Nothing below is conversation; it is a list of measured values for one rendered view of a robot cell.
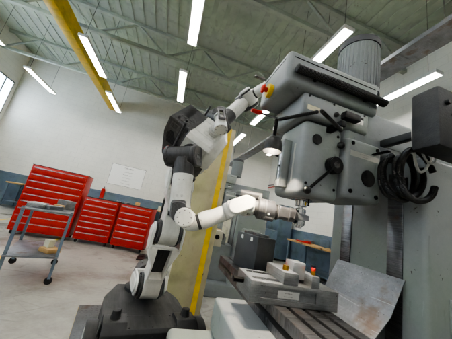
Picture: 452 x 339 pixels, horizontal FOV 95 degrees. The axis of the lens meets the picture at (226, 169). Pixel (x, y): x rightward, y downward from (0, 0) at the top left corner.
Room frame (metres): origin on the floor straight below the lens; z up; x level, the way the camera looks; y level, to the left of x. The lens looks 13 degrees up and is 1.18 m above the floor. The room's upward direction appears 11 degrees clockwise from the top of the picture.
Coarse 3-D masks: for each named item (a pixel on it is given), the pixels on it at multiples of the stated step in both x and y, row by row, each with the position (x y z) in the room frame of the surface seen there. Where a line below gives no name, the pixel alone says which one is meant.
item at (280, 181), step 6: (282, 144) 0.85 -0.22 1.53; (288, 144) 0.84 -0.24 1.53; (282, 150) 0.84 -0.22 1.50; (288, 150) 0.84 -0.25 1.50; (282, 156) 0.84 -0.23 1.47; (288, 156) 0.84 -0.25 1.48; (282, 162) 0.84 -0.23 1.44; (288, 162) 0.84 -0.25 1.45; (282, 168) 0.84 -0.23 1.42; (288, 168) 0.84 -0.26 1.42; (276, 174) 0.87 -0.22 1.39; (282, 174) 0.84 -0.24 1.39; (276, 180) 0.85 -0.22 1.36; (282, 180) 0.84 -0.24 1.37; (276, 186) 0.86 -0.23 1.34; (282, 186) 0.84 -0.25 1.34
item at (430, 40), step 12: (444, 0) 1.81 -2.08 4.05; (444, 12) 1.81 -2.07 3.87; (444, 24) 1.72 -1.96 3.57; (420, 36) 1.91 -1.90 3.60; (432, 36) 1.86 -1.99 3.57; (444, 36) 1.84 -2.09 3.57; (408, 48) 2.06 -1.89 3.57; (420, 48) 2.03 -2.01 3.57; (432, 48) 2.00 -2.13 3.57; (324, 60) 3.76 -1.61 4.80; (384, 60) 2.32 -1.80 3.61; (396, 60) 2.25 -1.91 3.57; (408, 60) 2.21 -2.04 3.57; (384, 72) 2.48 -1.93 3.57; (396, 72) 2.44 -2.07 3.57; (240, 156) 7.95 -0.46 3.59
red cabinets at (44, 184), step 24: (48, 168) 4.56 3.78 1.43; (24, 192) 4.49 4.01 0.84; (48, 192) 4.60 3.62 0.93; (72, 192) 4.73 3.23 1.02; (24, 216) 4.52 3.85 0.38; (48, 216) 4.65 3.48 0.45; (96, 216) 4.89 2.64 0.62; (120, 216) 4.95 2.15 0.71; (144, 216) 5.00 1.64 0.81; (96, 240) 4.93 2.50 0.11; (120, 240) 4.97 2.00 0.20; (144, 240) 5.02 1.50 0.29
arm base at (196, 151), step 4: (164, 148) 0.89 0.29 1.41; (192, 148) 0.86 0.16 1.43; (196, 148) 0.88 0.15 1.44; (200, 148) 0.94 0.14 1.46; (164, 152) 0.89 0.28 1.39; (192, 152) 0.86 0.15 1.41; (196, 152) 0.88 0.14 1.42; (200, 152) 0.94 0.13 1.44; (164, 156) 0.89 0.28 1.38; (192, 156) 0.86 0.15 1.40; (196, 156) 0.89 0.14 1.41; (200, 156) 0.94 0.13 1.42; (164, 160) 0.90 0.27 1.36; (192, 160) 0.87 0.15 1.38; (196, 160) 0.89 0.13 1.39; (200, 160) 0.95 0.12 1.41; (168, 164) 0.92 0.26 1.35; (192, 164) 0.89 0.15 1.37; (196, 164) 0.90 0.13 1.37; (200, 164) 0.95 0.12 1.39
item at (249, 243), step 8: (240, 232) 1.32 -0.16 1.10; (248, 232) 1.28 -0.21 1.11; (240, 240) 1.31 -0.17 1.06; (248, 240) 1.23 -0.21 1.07; (256, 240) 1.16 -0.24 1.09; (264, 240) 1.17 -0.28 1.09; (272, 240) 1.19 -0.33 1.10; (240, 248) 1.30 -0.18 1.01; (248, 248) 1.22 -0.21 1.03; (256, 248) 1.15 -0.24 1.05; (264, 248) 1.17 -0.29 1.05; (272, 248) 1.19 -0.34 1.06; (240, 256) 1.28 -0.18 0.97; (248, 256) 1.21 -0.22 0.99; (256, 256) 1.15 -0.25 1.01; (264, 256) 1.17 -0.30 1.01; (272, 256) 1.19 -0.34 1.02; (240, 264) 1.27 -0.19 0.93; (248, 264) 1.20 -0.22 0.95; (256, 264) 1.15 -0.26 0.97; (264, 264) 1.18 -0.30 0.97
